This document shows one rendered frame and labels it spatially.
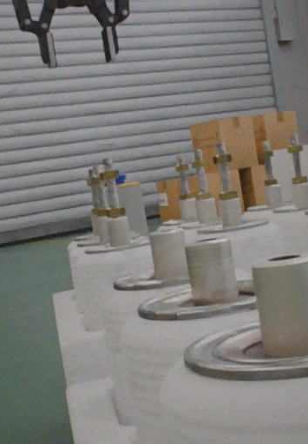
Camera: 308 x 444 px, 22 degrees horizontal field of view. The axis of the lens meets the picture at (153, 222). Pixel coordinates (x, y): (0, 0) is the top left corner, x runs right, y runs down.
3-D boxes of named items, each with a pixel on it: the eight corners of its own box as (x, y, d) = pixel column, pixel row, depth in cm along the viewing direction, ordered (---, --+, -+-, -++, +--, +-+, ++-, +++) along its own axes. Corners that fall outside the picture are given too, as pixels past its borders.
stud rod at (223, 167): (226, 215, 83) (214, 143, 82) (226, 215, 84) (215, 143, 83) (235, 214, 82) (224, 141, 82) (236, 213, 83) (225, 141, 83)
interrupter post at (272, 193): (270, 211, 107) (266, 186, 106) (264, 211, 109) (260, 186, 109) (286, 208, 107) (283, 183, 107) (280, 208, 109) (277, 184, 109)
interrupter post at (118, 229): (108, 252, 80) (103, 220, 80) (111, 251, 83) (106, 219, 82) (133, 249, 80) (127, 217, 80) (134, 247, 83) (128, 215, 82)
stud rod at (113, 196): (125, 231, 81) (113, 157, 81) (116, 232, 81) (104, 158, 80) (121, 231, 82) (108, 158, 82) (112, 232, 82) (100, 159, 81)
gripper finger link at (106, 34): (105, 27, 92) (110, 60, 92) (110, 26, 92) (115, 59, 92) (101, 31, 94) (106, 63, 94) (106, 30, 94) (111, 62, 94)
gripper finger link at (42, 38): (44, 19, 91) (52, 62, 92) (18, 21, 90) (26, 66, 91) (47, 16, 90) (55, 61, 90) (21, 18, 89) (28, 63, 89)
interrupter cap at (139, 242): (81, 259, 78) (79, 252, 78) (88, 252, 85) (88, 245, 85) (157, 247, 77) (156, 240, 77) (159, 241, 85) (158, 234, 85)
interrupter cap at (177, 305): (151, 336, 34) (148, 320, 34) (130, 311, 41) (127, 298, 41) (320, 303, 35) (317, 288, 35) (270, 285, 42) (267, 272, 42)
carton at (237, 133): (258, 165, 470) (251, 114, 469) (226, 170, 457) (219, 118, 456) (227, 170, 495) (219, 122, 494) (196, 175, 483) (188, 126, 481)
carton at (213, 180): (245, 220, 463) (238, 168, 462) (212, 226, 451) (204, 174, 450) (217, 222, 489) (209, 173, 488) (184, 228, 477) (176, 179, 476)
